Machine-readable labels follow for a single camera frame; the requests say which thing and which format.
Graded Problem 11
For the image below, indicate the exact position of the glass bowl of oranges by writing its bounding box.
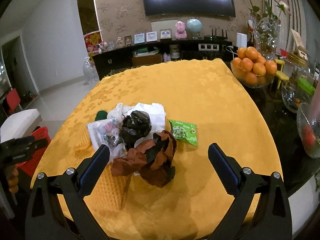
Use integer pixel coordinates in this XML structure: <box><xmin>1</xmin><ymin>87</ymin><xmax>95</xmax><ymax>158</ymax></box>
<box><xmin>231</xmin><ymin>47</ymin><xmax>277</xmax><ymax>88</ymax></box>

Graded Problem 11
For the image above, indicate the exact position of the green pea snack packet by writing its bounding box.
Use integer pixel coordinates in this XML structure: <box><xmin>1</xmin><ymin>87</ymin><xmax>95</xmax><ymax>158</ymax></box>
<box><xmin>169</xmin><ymin>120</ymin><xmax>198</xmax><ymax>146</ymax></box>

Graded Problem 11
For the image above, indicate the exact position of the clear cartoon plastic packet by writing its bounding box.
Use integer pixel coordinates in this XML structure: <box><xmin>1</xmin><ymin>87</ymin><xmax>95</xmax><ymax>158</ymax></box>
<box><xmin>87</xmin><ymin>119</ymin><xmax>126</xmax><ymax>162</ymax></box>

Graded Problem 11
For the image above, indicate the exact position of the white mesh cloth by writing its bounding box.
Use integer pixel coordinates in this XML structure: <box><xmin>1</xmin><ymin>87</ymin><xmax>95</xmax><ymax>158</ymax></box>
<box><xmin>107</xmin><ymin>103</ymin><xmax>132</xmax><ymax>124</ymax></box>

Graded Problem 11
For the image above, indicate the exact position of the clear large water bottle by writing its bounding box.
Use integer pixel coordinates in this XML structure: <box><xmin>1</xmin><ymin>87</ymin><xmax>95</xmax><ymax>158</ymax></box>
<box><xmin>82</xmin><ymin>57</ymin><xmax>99</xmax><ymax>84</ymax></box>

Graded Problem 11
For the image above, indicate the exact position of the glass bowl with strawberries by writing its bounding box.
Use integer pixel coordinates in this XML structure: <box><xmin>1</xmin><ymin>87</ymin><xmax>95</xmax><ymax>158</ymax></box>
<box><xmin>297</xmin><ymin>103</ymin><xmax>319</xmax><ymax>159</ymax></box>

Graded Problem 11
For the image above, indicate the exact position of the red plastic mesh basket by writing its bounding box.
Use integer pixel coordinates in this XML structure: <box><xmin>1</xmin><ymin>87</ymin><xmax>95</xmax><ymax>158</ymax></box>
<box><xmin>17</xmin><ymin>126</ymin><xmax>51</xmax><ymax>177</ymax></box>

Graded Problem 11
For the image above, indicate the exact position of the brown paper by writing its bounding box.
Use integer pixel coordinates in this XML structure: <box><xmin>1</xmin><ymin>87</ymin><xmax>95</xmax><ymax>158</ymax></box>
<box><xmin>111</xmin><ymin>130</ymin><xmax>177</xmax><ymax>188</ymax></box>

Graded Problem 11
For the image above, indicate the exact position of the white paper tissue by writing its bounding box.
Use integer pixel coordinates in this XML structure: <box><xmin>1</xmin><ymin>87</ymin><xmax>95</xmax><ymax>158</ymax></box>
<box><xmin>120</xmin><ymin>103</ymin><xmax>165</xmax><ymax>155</ymax></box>

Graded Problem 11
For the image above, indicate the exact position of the red chair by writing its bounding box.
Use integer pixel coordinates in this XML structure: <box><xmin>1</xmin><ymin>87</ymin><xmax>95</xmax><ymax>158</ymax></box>
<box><xmin>5</xmin><ymin>88</ymin><xmax>22</xmax><ymax>115</ymax></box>

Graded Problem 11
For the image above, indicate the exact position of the small yellow toy chair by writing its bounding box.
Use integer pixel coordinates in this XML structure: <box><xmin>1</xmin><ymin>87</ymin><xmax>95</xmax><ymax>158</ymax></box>
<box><xmin>274</xmin><ymin>59</ymin><xmax>289</xmax><ymax>89</ymax></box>

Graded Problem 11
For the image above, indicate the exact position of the pink plush toy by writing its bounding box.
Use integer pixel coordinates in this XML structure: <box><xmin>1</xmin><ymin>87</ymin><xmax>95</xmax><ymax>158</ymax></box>
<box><xmin>175</xmin><ymin>21</ymin><xmax>187</xmax><ymax>40</ymax></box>

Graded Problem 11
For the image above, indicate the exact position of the white router box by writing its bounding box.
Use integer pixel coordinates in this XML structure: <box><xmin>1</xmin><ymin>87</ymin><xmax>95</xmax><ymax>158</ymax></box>
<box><xmin>236</xmin><ymin>33</ymin><xmax>247</xmax><ymax>48</ymax></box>

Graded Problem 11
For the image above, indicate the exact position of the red festive wall poster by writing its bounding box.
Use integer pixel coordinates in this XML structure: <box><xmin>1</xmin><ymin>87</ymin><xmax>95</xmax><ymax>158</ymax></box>
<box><xmin>84</xmin><ymin>30</ymin><xmax>103</xmax><ymax>54</ymax></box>

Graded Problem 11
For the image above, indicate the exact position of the crystal vase with roses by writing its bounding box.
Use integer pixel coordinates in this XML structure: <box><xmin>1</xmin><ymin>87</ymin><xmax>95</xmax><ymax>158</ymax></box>
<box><xmin>249</xmin><ymin>0</ymin><xmax>291</xmax><ymax>60</ymax></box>

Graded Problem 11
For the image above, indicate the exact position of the white cushioned sofa bench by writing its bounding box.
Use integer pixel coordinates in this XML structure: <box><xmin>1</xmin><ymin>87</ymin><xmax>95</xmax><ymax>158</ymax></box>
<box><xmin>1</xmin><ymin>109</ymin><xmax>42</xmax><ymax>142</ymax></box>

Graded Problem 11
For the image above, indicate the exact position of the black tv cabinet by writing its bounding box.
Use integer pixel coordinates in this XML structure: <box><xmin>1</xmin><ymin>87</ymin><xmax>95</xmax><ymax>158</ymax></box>
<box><xmin>93</xmin><ymin>39</ymin><xmax>233</xmax><ymax>79</ymax></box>

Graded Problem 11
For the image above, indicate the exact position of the light blue globe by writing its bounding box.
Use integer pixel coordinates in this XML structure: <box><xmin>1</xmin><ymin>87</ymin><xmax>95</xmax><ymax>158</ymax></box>
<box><xmin>187</xmin><ymin>18</ymin><xmax>203</xmax><ymax>39</ymax></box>

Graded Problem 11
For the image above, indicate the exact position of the black plastic bag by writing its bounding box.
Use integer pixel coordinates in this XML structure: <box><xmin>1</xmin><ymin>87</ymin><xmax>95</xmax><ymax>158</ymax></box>
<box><xmin>120</xmin><ymin>111</ymin><xmax>152</xmax><ymax>151</ymax></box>

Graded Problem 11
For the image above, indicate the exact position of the yellow foam fruit net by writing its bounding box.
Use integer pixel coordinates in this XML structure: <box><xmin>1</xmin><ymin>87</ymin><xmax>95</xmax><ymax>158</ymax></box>
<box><xmin>71</xmin><ymin>122</ymin><xmax>131</xmax><ymax>212</ymax></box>

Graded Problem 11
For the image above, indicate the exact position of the yellow floral tablecloth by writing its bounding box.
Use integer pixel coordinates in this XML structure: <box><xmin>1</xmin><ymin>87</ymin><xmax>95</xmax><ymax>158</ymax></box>
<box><xmin>36</xmin><ymin>59</ymin><xmax>281</xmax><ymax>239</ymax></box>

